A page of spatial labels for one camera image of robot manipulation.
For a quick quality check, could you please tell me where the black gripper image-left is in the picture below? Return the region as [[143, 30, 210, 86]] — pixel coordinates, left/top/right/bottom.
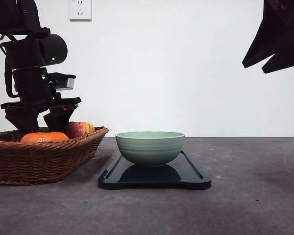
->
[[1, 67, 82, 138]]

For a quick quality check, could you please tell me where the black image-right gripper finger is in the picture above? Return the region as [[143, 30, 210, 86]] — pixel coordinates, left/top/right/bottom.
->
[[242, 0, 294, 68], [262, 43, 294, 73]]

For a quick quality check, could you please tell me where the green ceramic bowl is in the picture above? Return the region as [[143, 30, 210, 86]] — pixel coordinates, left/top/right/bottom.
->
[[115, 131, 185, 167]]

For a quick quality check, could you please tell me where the brown wicker basket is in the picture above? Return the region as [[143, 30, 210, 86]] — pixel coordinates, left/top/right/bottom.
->
[[0, 126, 108, 186]]

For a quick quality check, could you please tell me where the green fruit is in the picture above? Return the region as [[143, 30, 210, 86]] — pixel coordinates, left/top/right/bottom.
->
[[37, 127, 50, 133]]

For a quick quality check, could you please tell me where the orange tangerine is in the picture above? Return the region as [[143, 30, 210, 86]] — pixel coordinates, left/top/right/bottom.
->
[[21, 132, 70, 142]]

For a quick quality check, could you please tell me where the red yellow apple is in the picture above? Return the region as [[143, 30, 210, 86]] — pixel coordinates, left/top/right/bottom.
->
[[68, 121, 95, 139]]

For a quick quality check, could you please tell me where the dark rectangular tray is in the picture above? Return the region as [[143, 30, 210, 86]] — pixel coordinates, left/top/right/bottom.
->
[[98, 151, 211, 190]]

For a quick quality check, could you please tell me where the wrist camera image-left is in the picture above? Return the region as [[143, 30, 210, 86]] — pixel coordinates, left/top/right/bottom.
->
[[48, 72, 76, 91]]

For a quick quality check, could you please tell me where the white wall socket left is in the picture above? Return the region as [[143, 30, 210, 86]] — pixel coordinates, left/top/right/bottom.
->
[[69, 0, 92, 24]]

